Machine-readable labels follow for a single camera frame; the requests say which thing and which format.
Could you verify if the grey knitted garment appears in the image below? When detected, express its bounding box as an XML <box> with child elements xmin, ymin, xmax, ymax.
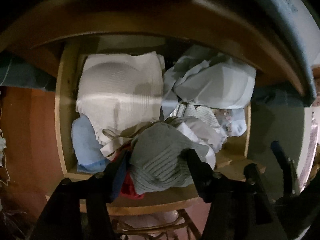
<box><xmin>130</xmin><ymin>122</ymin><xmax>208</xmax><ymax>194</ymax></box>

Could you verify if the dark wooden cabinet top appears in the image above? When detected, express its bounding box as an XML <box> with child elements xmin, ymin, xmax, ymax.
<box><xmin>1</xmin><ymin>0</ymin><xmax>315</xmax><ymax>98</ymax></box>

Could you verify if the pale blue padded bra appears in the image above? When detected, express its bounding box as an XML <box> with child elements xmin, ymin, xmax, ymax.
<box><xmin>162</xmin><ymin>45</ymin><xmax>256</xmax><ymax>118</ymax></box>

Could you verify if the white ribbed knit underwear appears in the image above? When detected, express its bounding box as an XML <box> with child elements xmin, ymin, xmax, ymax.
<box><xmin>75</xmin><ymin>51</ymin><xmax>165</xmax><ymax>159</ymax></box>

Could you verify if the light blue folded cloth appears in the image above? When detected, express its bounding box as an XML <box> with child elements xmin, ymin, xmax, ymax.
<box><xmin>71</xmin><ymin>115</ymin><xmax>110</xmax><ymax>174</ymax></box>

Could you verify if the white honeycomb pattern cloth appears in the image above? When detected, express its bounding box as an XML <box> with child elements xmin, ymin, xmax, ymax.
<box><xmin>169</xmin><ymin>103</ymin><xmax>221</xmax><ymax>129</ymax></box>

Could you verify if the red fabric garment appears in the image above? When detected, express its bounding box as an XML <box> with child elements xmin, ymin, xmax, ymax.
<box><xmin>112</xmin><ymin>146</ymin><xmax>145</xmax><ymax>200</ymax></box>

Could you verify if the floral light blue underwear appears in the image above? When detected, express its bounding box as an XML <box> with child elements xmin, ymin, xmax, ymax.
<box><xmin>215</xmin><ymin>109</ymin><xmax>247</xmax><ymax>137</ymax></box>

